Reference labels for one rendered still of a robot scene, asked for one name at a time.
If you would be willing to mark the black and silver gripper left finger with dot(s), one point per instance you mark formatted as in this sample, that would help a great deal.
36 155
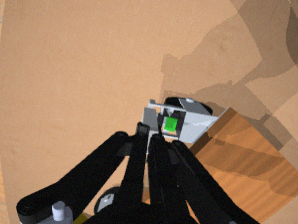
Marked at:
64 201

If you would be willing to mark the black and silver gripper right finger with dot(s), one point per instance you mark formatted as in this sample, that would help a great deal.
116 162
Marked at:
208 201

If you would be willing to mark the yellow cylinder with centre hole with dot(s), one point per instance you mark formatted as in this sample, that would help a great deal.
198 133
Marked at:
80 219

